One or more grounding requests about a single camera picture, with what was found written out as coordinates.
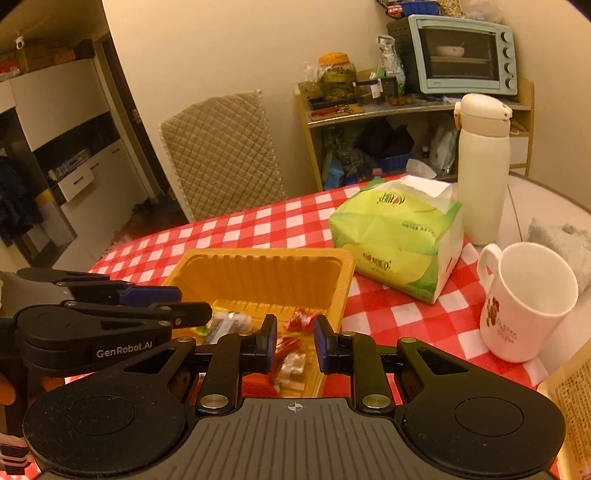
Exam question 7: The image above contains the clear packet with black contents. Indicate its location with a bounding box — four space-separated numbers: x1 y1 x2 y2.
203 310 259 344

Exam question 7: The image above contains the glass pickle jar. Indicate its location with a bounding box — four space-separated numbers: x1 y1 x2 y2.
318 52 358 102

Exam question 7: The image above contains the grey cloth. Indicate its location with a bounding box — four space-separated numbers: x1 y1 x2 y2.
526 217 591 294

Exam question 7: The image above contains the large red snack packet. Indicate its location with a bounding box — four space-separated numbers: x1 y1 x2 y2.
272 353 317 397

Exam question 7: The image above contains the person's left hand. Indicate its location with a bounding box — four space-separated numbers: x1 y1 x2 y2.
0 371 17 406

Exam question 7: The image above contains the white and black cabinet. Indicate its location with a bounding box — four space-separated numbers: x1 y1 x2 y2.
0 46 153 259

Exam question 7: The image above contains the green and white bag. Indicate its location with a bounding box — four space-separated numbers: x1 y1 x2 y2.
375 36 407 95

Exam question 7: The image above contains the pale green toaster oven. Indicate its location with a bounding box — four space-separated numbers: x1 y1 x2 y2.
387 14 519 96

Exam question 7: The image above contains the dark door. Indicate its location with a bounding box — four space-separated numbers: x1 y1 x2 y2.
95 37 195 217

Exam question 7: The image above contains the white thermos bottle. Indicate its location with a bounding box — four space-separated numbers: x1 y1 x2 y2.
453 93 513 245

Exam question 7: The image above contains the white printed mug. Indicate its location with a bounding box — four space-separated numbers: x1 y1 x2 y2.
476 242 579 364

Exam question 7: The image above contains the dark hanging jacket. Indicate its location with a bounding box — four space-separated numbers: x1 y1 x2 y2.
0 154 38 247

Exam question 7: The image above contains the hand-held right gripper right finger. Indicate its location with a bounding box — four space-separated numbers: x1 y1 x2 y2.
313 315 477 414

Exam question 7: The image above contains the quilted beige chair back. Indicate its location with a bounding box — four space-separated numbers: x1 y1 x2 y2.
158 90 288 223

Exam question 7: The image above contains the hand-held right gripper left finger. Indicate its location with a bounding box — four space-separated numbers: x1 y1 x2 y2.
111 315 279 414

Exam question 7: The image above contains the sunflower seed bag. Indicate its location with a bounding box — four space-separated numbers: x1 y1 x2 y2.
538 344 591 480

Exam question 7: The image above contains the yellow plastic tray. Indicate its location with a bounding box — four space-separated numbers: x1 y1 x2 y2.
163 248 357 398

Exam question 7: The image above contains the red white checked tablecloth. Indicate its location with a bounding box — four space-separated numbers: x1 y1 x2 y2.
65 173 561 480

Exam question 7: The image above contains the wooden shelf unit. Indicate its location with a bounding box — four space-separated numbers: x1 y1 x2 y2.
294 78 535 192

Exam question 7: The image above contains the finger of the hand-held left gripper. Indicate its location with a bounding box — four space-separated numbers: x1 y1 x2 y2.
64 301 214 332
16 267 182 306

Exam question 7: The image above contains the green tissue pack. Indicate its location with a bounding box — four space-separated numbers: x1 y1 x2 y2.
329 175 465 304

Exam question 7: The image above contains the blue plastic basket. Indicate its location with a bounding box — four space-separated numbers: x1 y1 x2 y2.
376 154 411 174

